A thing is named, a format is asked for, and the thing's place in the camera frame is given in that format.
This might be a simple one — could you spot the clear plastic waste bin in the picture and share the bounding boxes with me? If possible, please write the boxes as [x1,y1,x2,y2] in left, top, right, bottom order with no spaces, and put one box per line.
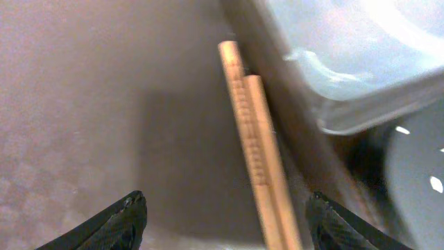
[264,0,443,135]

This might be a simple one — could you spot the black plastic tray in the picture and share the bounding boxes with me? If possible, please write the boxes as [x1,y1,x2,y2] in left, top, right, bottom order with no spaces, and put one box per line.
[346,100,444,250]

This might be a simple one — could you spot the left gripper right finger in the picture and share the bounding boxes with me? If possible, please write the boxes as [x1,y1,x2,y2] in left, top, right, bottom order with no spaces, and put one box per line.
[305,192,411,250]

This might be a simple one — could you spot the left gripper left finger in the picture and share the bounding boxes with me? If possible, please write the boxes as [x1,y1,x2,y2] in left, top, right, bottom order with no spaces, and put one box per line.
[37,190,147,250]

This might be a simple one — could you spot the brown serving tray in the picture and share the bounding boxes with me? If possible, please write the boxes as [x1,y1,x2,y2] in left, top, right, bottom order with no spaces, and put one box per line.
[1,0,266,249]

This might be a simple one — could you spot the wooden chopstick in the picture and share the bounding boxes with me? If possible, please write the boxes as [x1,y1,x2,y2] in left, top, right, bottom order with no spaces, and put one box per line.
[218,41,285,250]
[244,75,303,250]

